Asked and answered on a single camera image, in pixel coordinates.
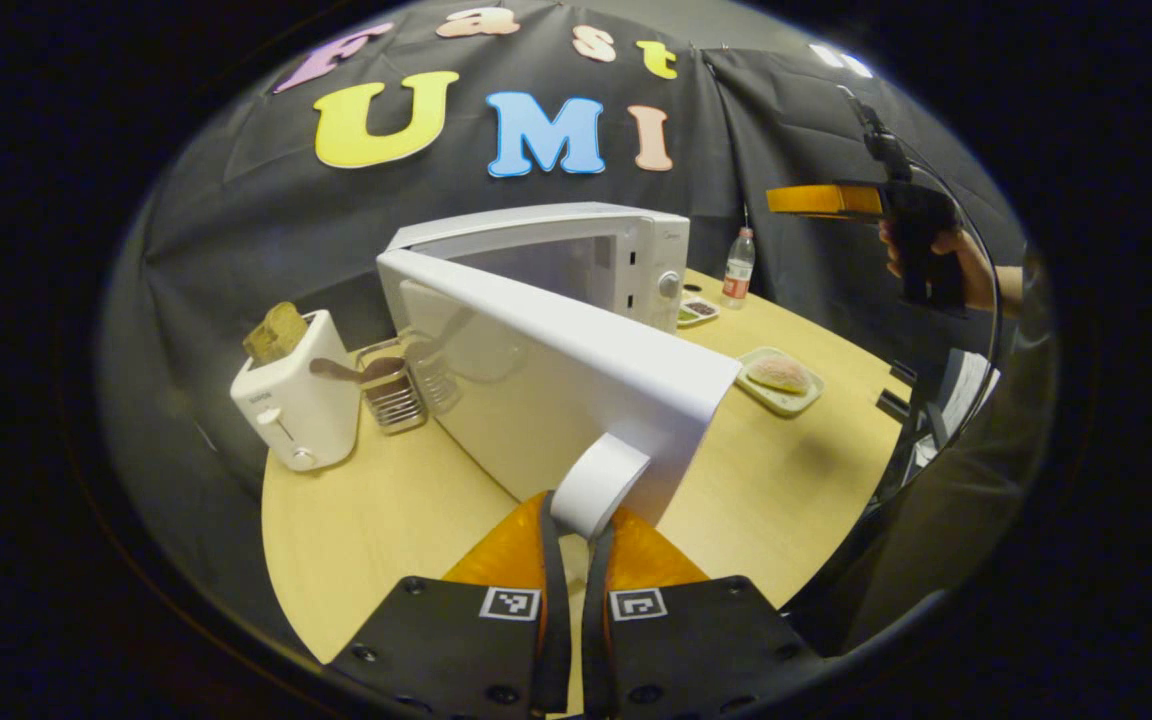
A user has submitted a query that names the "brown wooden spoon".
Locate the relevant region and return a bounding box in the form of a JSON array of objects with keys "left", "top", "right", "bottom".
[{"left": 309, "top": 356, "right": 407, "bottom": 387}]

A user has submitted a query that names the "pink bread bun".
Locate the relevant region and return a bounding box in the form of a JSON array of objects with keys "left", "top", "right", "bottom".
[{"left": 746, "top": 356, "right": 813, "bottom": 395}]

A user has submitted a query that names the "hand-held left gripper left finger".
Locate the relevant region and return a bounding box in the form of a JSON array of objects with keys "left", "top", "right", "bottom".
[{"left": 326, "top": 490, "right": 573, "bottom": 720}]

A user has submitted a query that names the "black backdrop cloth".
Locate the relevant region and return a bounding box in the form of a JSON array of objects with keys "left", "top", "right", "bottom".
[{"left": 101, "top": 0, "right": 1027, "bottom": 501}]

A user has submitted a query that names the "pale green square plate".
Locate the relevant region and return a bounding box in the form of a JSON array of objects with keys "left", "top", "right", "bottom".
[{"left": 734, "top": 346, "right": 826, "bottom": 418}]

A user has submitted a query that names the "white microwave oven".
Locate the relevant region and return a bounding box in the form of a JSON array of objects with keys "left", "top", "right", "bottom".
[{"left": 376, "top": 202, "right": 743, "bottom": 541}]

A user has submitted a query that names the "black table bracket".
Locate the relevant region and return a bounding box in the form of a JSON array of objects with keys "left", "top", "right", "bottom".
[{"left": 874, "top": 360, "right": 937, "bottom": 423}]

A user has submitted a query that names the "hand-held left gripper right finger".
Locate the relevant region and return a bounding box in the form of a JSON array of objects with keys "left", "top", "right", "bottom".
[{"left": 581, "top": 505, "right": 827, "bottom": 720}]

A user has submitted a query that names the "metal wire utensil holder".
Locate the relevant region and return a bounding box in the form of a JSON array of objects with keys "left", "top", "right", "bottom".
[{"left": 356, "top": 340, "right": 429, "bottom": 436}]

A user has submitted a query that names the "brown toast slice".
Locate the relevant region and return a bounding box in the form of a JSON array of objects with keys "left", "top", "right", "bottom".
[{"left": 241, "top": 301, "right": 310, "bottom": 366}]

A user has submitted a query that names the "clear plastic water bottle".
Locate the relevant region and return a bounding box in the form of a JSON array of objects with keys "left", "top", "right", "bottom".
[{"left": 721, "top": 227, "right": 757, "bottom": 311}]

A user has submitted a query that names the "white toaster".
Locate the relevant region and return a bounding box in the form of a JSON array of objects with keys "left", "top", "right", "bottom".
[{"left": 229, "top": 308, "right": 362, "bottom": 473}]

